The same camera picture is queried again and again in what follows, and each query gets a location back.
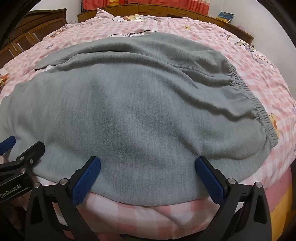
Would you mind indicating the blue book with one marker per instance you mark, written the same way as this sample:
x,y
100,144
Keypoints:
x,y
225,16

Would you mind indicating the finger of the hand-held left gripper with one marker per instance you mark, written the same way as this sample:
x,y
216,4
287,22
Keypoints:
x,y
32,153
7,144

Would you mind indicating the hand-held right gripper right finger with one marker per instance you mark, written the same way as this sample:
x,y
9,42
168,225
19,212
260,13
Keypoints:
x,y
211,183

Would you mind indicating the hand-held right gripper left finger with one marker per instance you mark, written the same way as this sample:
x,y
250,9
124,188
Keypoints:
x,y
86,180

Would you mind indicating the pink checked cartoon blanket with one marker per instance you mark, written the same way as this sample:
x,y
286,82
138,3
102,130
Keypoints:
x,y
254,76

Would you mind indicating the dark wooden headboard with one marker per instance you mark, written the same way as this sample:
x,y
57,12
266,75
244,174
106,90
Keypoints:
x,y
23,39

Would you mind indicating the wooden cabinet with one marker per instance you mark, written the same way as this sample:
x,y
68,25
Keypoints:
x,y
175,11

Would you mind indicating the yellow bed sheet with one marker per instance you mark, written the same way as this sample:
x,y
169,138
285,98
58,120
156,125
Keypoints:
x,y
282,208

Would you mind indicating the grey pants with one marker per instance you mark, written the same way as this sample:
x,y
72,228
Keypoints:
x,y
138,115

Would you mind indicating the red and cream curtain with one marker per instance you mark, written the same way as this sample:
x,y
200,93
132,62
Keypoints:
x,y
93,3
161,5

